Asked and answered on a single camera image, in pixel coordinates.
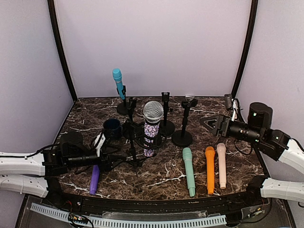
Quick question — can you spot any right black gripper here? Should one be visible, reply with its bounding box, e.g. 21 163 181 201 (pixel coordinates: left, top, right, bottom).
200 114 263 145

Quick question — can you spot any pale pink microphone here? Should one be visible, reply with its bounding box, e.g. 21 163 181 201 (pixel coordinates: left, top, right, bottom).
217 143 227 189

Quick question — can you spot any purple microphone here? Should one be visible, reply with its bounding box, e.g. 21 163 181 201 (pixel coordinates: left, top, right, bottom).
89 165 100 195

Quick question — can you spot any orange microphone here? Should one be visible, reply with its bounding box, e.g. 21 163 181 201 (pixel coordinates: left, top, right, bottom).
205 146 215 195

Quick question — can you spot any black round-base stand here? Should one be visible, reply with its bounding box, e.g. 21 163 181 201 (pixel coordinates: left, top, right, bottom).
122 97 143 140
160 92 175 136
116 85 129 115
171 98 198 148

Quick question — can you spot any black tripod shock-mount stand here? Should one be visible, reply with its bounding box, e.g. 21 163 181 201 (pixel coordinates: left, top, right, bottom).
109 120 167 193

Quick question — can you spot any mint green microphone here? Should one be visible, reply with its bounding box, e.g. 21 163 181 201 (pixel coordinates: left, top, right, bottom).
182 147 196 197

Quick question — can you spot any silver glitter microphone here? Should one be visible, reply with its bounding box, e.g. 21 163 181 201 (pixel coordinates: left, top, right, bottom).
143 101 164 143

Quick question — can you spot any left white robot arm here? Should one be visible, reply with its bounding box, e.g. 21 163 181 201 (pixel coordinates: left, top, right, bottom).
0 131 127 207

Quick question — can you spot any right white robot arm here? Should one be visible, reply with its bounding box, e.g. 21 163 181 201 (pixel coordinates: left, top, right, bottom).
199 102 304 206

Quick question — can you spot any black round-base stand, teal mic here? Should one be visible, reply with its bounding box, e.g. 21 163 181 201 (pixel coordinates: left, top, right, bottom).
116 85 129 115

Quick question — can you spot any teal blue microphone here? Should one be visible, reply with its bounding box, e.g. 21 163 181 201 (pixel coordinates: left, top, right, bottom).
112 68 125 100

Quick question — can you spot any dark blue mug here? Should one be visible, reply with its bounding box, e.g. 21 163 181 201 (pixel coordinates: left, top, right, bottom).
103 118 122 141

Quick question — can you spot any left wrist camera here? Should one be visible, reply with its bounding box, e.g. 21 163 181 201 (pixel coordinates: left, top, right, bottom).
91 129 110 157

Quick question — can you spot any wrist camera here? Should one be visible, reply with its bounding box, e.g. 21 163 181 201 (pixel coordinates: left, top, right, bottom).
91 129 110 157
224 94 241 121

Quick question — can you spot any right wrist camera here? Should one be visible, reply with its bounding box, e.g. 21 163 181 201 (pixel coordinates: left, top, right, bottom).
224 94 241 121

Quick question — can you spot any white slotted cable duct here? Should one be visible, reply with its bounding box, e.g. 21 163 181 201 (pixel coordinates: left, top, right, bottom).
30 203 227 228

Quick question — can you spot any black front rail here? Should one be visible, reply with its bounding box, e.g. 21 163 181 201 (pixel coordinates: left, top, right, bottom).
42 191 270 215

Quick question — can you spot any right black corner post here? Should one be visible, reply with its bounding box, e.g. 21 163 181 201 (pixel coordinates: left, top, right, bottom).
231 0 258 99

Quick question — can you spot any black corner post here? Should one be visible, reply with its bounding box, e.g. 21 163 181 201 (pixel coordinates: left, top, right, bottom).
231 0 258 99
47 0 78 102

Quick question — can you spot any left black corner post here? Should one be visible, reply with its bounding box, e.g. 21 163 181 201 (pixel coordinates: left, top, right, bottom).
47 0 78 102

